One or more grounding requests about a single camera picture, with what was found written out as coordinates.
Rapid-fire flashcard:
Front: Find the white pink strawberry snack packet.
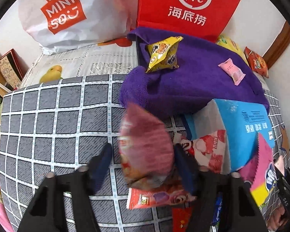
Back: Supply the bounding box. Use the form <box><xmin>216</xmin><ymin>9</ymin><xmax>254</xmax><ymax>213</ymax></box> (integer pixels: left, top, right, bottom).
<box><xmin>173</xmin><ymin>129</ymin><xmax>226</xmax><ymax>174</ymax></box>

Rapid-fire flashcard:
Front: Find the pink red snack bag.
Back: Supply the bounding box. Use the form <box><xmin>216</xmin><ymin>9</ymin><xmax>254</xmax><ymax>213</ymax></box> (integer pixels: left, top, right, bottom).
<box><xmin>118</xmin><ymin>103</ymin><xmax>174</xmax><ymax>190</ymax></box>

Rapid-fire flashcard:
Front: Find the yellow triangular snack packet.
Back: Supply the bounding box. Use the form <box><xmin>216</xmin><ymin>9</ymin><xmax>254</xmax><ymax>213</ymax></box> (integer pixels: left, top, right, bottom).
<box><xmin>146</xmin><ymin>36</ymin><xmax>183</xmax><ymax>73</ymax></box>

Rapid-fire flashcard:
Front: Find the person's right hand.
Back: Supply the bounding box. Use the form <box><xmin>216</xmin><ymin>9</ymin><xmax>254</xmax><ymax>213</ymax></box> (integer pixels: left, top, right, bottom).
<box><xmin>267</xmin><ymin>205</ymin><xmax>288</xmax><ymax>231</ymax></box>

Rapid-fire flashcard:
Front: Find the pink yellow snack bag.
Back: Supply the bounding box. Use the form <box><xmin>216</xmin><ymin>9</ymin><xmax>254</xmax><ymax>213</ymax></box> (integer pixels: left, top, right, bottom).
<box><xmin>238</xmin><ymin>133</ymin><xmax>277</xmax><ymax>207</ymax></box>

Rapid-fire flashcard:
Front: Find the red small snack packet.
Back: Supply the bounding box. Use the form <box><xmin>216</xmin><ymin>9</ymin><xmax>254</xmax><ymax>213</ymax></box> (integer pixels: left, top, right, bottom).
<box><xmin>172</xmin><ymin>207</ymin><xmax>193</xmax><ymax>232</ymax></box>

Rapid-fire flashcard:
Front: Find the red long snack packet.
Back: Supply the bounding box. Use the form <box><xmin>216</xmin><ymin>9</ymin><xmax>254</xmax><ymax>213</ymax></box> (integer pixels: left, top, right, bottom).
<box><xmin>126</xmin><ymin>175</ymin><xmax>196</xmax><ymax>210</ymax></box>

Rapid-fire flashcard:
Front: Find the blue snack packet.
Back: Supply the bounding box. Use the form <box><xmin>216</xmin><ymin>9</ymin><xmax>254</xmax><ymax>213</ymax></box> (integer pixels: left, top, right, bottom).
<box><xmin>211</xmin><ymin>193</ymin><xmax>222</xmax><ymax>226</ymax></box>

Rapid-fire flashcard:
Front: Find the blue tissue pack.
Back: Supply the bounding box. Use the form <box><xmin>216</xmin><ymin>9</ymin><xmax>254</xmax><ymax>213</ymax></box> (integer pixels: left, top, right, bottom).
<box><xmin>181</xmin><ymin>98</ymin><xmax>275</xmax><ymax>174</ymax></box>

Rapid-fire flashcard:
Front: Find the purple towel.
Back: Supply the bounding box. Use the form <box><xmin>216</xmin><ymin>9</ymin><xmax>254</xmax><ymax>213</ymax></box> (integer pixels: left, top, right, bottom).
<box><xmin>119</xmin><ymin>27</ymin><xmax>269</xmax><ymax>119</ymax></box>

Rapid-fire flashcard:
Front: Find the pink small snack packet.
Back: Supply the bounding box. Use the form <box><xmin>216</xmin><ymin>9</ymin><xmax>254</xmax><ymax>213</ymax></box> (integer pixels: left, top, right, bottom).
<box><xmin>218</xmin><ymin>58</ymin><xmax>246</xmax><ymax>86</ymax></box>

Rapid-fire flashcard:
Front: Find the orange chips bag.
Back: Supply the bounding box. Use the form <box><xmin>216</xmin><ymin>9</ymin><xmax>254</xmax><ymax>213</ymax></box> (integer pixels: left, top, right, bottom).
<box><xmin>244</xmin><ymin>47</ymin><xmax>269</xmax><ymax>78</ymax></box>

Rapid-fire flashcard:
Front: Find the brown decorated box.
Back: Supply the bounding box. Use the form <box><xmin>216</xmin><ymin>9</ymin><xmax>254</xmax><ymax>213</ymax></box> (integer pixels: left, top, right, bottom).
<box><xmin>0</xmin><ymin>49</ymin><xmax>24</xmax><ymax>90</ymax></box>

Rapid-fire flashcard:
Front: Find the yellow chips bag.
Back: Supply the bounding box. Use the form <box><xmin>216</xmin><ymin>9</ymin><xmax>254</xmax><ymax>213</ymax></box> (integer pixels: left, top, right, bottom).
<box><xmin>216</xmin><ymin>35</ymin><xmax>248</xmax><ymax>65</ymax></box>

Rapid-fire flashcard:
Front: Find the white Miniso plastic bag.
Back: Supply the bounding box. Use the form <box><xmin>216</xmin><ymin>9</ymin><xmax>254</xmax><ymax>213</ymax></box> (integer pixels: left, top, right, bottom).
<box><xmin>18</xmin><ymin>0</ymin><xmax>138</xmax><ymax>55</ymax></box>

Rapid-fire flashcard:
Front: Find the red Haidilao paper bag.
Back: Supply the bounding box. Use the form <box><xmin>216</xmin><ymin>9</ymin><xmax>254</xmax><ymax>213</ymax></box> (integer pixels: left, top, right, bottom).
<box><xmin>137</xmin><ymin>0</ymin><xmax>241</xmax><ymax>42</ymax></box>

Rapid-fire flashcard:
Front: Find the brown wooden door frame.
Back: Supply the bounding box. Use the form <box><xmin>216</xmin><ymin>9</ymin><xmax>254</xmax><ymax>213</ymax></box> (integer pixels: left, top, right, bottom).
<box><xmin>263</xmin><ymin>21</ymin><xmax>290</xmax><ymax>70</ymax></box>

